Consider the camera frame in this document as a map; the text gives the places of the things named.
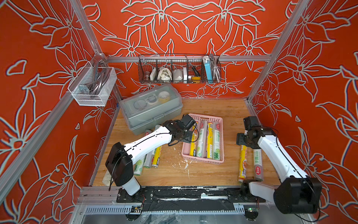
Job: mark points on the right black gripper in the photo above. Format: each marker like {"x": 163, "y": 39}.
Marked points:
{"x": 239, "y": 140}

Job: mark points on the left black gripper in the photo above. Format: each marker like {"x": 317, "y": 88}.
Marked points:
{"x": 189, "y": 138}

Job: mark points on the pink plastic basket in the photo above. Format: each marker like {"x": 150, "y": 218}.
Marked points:
{"x": 206, "y": 143}

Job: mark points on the silver foil wrap roll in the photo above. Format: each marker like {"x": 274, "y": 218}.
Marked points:
{"x": 201, "y": 146}

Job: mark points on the green white wrap roll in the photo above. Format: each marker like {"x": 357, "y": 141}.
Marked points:
{"x": 216, "y": 141}

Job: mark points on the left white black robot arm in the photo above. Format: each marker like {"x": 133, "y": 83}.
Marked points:
{"x": 122, "y": 158}

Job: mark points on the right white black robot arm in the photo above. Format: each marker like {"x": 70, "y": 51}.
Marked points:
{"x": 298, "y": 193}

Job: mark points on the white red label wrap roll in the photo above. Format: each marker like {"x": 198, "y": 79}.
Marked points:
{"x": 258, "y": 165}

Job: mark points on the yellow orange wrap roll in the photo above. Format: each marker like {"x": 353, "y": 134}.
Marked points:
{"x": 243, "y": 164}

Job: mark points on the silver green wrap roll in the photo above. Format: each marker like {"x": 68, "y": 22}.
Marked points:
{"x": 150, "y": 157}

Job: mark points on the grey translucent storage box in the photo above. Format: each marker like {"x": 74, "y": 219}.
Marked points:
{"x": 150, "y": 108}

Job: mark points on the green white roll far left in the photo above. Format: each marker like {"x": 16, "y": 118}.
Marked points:
{"x": 139, "y": 166}

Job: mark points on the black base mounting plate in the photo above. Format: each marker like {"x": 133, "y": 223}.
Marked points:
{"x": 233, "y": 194}

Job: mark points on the white glove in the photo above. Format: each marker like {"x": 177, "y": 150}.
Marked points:
{"x": 107, "y": 179}

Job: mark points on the black wire wall basket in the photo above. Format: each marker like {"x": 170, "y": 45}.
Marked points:
{"x": 179, "y": 69}

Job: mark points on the blue box in wire basket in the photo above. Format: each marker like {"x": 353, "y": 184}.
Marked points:
{"x": 208, "y": 68}

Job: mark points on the clear plastic wall bin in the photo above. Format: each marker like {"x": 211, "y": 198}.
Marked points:
{"x": 93, "y": 86}

